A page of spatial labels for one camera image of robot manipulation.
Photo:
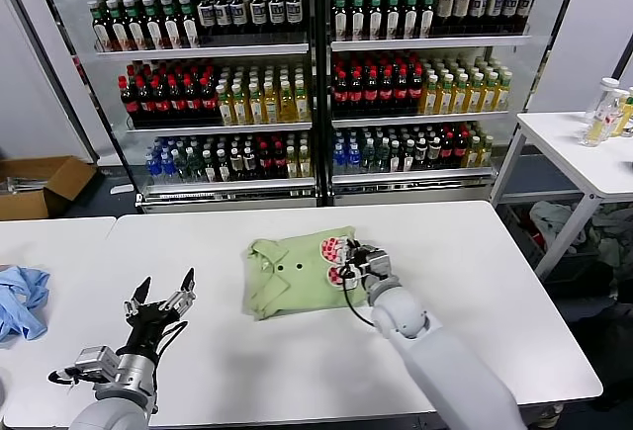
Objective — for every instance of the blue label dark drink bottle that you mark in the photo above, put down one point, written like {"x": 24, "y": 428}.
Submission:
{"x": 294, "y": 12}
{"x": 525, "y": 5}
{"x": 258, "y": 14}
{"x": 222, "y": 15}
{"x": 477, "y": 7}
{"x": 277, "y": 13}
{"x": 510, "y": 6}
{"x": 493, "y": 6}
{"x": 239, "y": 15}
{"x": 206, "y": 16}

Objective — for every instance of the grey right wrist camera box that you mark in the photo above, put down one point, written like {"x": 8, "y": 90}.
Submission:
{"x": 378, "y": 263}

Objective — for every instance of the white side table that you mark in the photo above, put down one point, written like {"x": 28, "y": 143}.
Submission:
{"x": 559, "y": 148}

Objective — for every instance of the white paper scrap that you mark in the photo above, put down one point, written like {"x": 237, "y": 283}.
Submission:
{"x": 122, "y": 190}

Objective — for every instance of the open brown cardboard box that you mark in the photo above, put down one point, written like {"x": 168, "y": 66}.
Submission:
{"x": 64, "y": 183}

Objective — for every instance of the crumpled light blue cloth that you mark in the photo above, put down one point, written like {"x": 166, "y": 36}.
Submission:
{"x": 25, "y": 321}

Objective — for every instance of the grey white crumpled garment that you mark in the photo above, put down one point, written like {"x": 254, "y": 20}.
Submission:
{"x": 554, "y": 217}

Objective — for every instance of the teal grey crumpled garment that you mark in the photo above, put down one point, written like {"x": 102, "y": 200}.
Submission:
{"x": 613, "y": 247}

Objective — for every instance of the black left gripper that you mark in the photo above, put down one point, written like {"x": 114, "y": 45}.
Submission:
{"x": 148, "y": 331}

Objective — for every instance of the beige label dark drink bottle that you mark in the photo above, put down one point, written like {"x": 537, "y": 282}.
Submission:
{"x": 461, "y": 6}
{"x": 443, "y": 7}

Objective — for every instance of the clear bottle white cap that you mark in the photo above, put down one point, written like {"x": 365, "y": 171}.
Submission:
{"x": 596, "y": 128}

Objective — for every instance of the red cap cola bottle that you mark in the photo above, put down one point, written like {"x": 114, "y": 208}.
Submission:
{"x": 208, "y": 102}
{"x": 160, "y": 103}
{"x": 415, "y": 92}
{"x": 400, "y": 93}
{"x": 193, "y": 102}
{"x": 371, "y": 94}
{"x": 145, "y": 104}
{"x": 176, "y": 103}
{"x": 341, "y": 94}
{"x": 356, "y": 94}
{"x": 386, "y": 93}
{"x": 129, "y": 104}

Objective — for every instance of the glass door drink shelf cabinet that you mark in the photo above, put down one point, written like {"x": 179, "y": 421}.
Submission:
{"x": 222, "y": 197}
{"x": 410, "y": 188}

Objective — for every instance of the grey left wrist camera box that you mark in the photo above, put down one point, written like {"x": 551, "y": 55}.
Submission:
{"x": 96, "y": 361}

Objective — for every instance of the black mesh laundry basket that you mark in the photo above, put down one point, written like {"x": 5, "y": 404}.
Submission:
{"x": 519, "y": 242}

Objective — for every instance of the yellow drink bottle green cap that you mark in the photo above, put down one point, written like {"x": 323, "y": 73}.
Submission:
{"x": 629, "y": 111}

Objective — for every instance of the green neck dark tea bottle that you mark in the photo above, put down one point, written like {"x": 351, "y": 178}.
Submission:
{"x": 101, "y": 34}
{"x": 136, "y": 33}
{"x": 392, "y": 21}
{"x": 409, "y": 21}
{"x": 153, "y": 32}
{"x": 171, "y": 30}
{"x": 339, "y": 22}
{"x": 374, "y": 22}
{"x": 189, "y": 29}
{"x": 118, "y": 34}
{"x": 426, "y": 20}
{"x": 357, "y": 22}

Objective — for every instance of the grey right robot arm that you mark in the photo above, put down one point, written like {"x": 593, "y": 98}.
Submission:
{"x": 435, "y": 351}

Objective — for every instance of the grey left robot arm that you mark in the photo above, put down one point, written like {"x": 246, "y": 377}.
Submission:
{"x": 128, "y": 375}

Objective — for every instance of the silver metal rods bundle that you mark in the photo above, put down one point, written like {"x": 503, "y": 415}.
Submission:
{"x": 25, "y": 186}

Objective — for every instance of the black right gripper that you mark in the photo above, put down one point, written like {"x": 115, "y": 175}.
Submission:
{"x": 358, "y": 264}

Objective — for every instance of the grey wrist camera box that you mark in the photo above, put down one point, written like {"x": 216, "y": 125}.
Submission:
{"x": 378, "y": 263}
{"x": 96, "y": 361}

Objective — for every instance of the yellow tea bottle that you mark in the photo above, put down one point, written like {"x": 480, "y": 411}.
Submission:
{"x": 271, "y": 109}
{"x": 226, "y": 111}
{"x": 460, "y": 100}
{"x": 475, "y": 99}
{"x": 287, "y": 108}
{"x": 301, "y": 108}
{"x": 503, "y": 97}
{"x": 445, "y": 100}
{"x": 489, "y": 98}
{"x": 240, "y": 111}
{"x": 256, "y": 110}
{"x": 429, "y": 101}

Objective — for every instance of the light green polo shirt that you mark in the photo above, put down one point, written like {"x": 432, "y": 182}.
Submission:
{"x": 292, "y": 291}

